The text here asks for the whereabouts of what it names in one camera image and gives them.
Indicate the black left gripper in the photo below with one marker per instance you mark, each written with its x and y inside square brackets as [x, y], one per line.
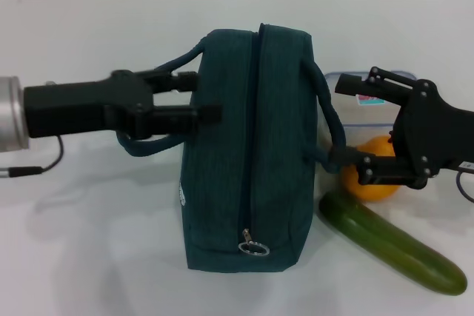
[81, 107]

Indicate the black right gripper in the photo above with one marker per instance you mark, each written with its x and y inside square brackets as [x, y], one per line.
[426, 134]

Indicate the clear plastic food container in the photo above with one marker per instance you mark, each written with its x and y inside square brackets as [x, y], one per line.
[366, 118]

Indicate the orange pear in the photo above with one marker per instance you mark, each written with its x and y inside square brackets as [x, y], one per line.
[377, 192]

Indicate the dark teal insulated bag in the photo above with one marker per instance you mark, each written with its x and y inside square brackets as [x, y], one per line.
[252, 138]

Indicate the green cucumber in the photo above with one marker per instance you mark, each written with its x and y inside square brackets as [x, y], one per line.
[392, 247]

